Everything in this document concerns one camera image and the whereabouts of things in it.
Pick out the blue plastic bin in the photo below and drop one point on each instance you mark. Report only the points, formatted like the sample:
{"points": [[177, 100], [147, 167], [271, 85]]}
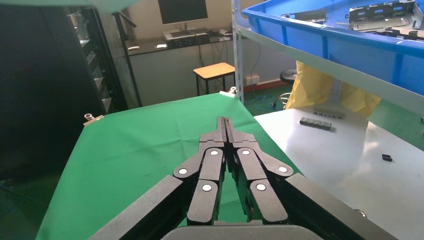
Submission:
{"points": [[348, 49]]}

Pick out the black stand pole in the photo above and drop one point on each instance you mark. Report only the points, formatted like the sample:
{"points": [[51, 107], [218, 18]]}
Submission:
{"points": [[128, 63]]}

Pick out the black equipment box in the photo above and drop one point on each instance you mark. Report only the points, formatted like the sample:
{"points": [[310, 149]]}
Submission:
{"points": [[187, 41]]}

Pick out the silver binder clip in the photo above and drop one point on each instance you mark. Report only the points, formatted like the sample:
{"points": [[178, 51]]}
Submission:
{"points": [[93, 120], [233, 89]]}

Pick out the yellow plastic bag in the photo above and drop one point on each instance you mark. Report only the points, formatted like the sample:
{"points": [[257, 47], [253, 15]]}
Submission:
{"points": [[311, 89]]}

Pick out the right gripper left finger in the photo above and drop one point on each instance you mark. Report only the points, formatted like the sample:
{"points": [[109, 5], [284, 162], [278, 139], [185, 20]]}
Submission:
{"points": [[205, 198]]}

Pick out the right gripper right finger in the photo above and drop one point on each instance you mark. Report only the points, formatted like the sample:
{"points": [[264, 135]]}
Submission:
{"points": [[258, 198]]}

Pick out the black rubber wheel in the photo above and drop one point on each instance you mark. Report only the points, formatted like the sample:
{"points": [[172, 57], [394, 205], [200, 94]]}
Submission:
{"points": [[287, 76]]}

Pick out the small flat metal strip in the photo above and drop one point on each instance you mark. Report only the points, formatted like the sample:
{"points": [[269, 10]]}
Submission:
{"points": [[344, 23]]}

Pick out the small black plastic part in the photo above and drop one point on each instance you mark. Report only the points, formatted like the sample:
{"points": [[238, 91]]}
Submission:
{"points": [[386, 158]]}

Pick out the white wall outlet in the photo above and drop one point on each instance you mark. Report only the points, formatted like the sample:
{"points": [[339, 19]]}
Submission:
{"points": [[252, 80]]}

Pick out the green table cloth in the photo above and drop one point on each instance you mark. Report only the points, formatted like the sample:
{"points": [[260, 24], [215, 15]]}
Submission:
{"points": [[132, 149]]}

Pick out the black equipment rack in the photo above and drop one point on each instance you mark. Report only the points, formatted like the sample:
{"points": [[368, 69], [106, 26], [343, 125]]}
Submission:
{"points": [[96, 66]]}

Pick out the white perforated shelf upright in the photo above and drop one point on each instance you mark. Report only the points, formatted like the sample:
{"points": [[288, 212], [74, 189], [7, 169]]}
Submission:
{"points": [[237, 49]]}

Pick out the black computer monitor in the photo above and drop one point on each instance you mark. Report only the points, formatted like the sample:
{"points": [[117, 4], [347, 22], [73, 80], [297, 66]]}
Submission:
{"points": [[182, 10]]}

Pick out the stamped sheet metal bracket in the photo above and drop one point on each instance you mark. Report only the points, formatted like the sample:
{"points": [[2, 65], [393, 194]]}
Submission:
{"points": [[381, 21], [400, 33], [308, 16]]}

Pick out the wooden top stool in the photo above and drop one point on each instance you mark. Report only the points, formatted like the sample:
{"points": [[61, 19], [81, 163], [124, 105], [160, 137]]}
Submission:
{"points": [[213, 70]]}

